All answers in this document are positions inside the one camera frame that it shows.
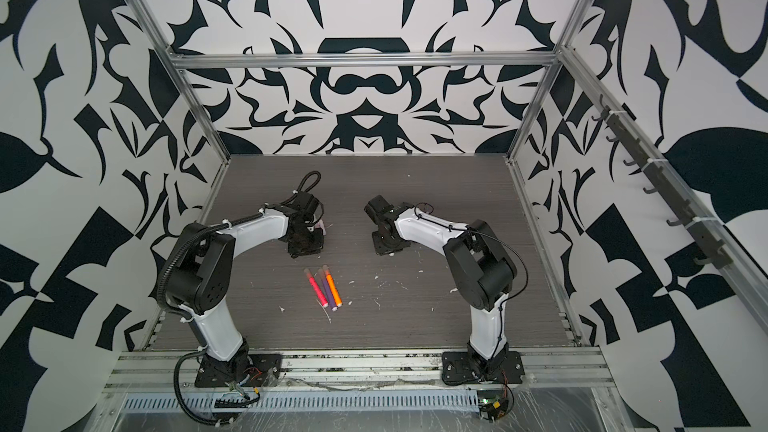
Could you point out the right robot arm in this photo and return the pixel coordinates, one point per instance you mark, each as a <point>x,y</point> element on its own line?
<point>483,274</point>

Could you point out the orange marker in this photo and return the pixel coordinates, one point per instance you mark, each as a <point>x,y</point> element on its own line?
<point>334,296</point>

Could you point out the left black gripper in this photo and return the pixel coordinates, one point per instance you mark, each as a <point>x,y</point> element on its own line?
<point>318,247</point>

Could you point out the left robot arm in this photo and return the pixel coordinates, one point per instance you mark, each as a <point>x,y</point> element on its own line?
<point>194,282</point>

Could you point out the purple marker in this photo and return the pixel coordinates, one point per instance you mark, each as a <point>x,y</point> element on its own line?
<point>321,277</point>

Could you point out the red marker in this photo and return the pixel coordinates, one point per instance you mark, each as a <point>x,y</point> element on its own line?
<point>319,293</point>

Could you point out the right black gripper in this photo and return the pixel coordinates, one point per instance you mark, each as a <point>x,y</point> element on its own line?
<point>379,248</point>

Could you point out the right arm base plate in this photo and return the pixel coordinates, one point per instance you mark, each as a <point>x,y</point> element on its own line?
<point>468,367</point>

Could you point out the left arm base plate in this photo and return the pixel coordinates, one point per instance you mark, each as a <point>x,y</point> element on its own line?
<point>253,370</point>

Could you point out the white cable duct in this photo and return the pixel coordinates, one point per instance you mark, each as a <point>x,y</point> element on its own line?
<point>458,400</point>

